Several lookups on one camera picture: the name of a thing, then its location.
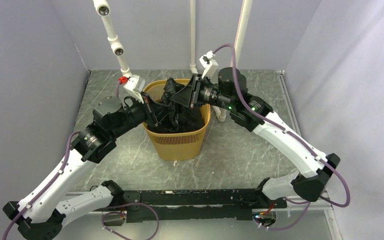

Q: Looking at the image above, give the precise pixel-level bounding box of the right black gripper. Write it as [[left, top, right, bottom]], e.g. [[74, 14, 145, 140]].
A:
[[170, 73, 234, 111]]

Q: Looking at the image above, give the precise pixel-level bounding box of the black trash bag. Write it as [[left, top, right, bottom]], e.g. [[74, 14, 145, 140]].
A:
[[146, 77, 205, 134]]

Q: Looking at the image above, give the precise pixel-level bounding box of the yellow plastic trash bin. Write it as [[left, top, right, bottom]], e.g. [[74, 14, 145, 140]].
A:
[[142, 78, 212, 162]]

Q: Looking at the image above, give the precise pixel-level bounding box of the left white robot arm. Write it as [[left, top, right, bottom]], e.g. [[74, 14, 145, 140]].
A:
[[3, 92, 165, 240]]

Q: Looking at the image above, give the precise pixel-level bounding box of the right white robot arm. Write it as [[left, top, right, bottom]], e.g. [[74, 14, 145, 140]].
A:
[[170, 67, 341, 208]]

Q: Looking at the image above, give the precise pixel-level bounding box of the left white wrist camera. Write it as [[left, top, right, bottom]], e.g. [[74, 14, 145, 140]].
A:
[[116, 75, 146, 104]]

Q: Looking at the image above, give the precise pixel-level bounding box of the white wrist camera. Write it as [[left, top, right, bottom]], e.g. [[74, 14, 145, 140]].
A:
[[116, 75, 146, 104], [199, 50, 219, 79]]

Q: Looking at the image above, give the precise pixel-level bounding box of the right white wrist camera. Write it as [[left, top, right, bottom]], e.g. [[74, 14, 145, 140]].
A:
[[199, 50, 219, 79]]

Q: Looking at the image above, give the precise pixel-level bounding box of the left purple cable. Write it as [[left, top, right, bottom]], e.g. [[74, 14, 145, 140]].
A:
[[1, 79, 161, 240]]

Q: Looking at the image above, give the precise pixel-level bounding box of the purple cable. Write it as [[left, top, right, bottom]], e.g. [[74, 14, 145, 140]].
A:
[[211, 43, 351, 232], [1, 79, 161, 240]]

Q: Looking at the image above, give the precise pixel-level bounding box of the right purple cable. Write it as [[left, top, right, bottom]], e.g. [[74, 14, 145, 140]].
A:
[[211, 43, 351, 232]]

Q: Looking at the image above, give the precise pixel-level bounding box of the white PVC pipe frame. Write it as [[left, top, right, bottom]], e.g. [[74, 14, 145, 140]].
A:
[[91, 0, 254, 123]]

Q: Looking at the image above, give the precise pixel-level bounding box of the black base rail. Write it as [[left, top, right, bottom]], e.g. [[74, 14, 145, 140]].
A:
[[109, 188, 287, 223]]

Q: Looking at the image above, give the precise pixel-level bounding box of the aluminium side rail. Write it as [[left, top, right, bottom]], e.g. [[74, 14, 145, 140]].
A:
[[276, 69, 342, 240]]

